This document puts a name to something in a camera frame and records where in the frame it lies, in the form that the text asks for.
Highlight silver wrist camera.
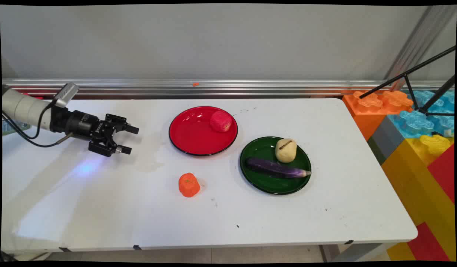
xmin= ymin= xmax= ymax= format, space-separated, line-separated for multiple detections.
xmin=53 ymin=82 xmax=80 ymax=109

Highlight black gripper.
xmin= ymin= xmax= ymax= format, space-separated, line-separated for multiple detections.
xmin=50 ymin=107 xmax=140 ymax=158

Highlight red round plate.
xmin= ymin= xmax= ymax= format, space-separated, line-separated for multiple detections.
xmin=168 ymin=106 xmax=239 ymax=156

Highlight gray table leg frame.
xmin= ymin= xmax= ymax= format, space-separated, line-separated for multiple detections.
xmin=319 ymin=243 xmax=394 ymax=262

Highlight dark green round plate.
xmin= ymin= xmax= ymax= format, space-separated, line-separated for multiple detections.
xmin=239 ymin=136 xmax=312 ymax=195

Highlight gray foam building block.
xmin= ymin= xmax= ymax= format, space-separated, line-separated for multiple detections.
xmin=367 ymin=116 xmax=406 ymax=166

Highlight orange foam building block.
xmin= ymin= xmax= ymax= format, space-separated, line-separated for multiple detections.
xmin=342 ymin=90 xmax=415 ymax=142

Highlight beige toy potato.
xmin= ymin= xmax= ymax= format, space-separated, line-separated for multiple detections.
xmin=275 ymin=138 xmax=298 ymax=164

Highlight light blue foam block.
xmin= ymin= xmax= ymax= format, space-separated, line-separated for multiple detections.
xmin=387 ymin=90 xmax=456 ymax=139

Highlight red toy apple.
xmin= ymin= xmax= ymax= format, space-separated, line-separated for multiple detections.
xmin=210 ymin=111 xmax=233 ymax=133

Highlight aluminium rail along wall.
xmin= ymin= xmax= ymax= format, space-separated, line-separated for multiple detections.
xmin=1 ymin=78 xmax=455 ymax=99

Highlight orange toy tangerine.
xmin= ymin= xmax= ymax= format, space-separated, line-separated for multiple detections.
xmin=178 ymin=172 xmax=201 ymax=198

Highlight red foam building block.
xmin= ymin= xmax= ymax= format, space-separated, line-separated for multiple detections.
xmin=427 ymin=144 xmax=456 ymax=205

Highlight purple toy eggplant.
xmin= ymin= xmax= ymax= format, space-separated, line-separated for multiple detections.
xmin=245 ymin=156 xmax=312 ymax=180

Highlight yellow foam building block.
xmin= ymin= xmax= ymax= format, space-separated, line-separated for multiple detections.
xmin=381 ymin=134 xmax=457 ymax=262

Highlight black tripod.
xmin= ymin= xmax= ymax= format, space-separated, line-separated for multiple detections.
xmin=358 ymin=44 xmax=457 ymax=138

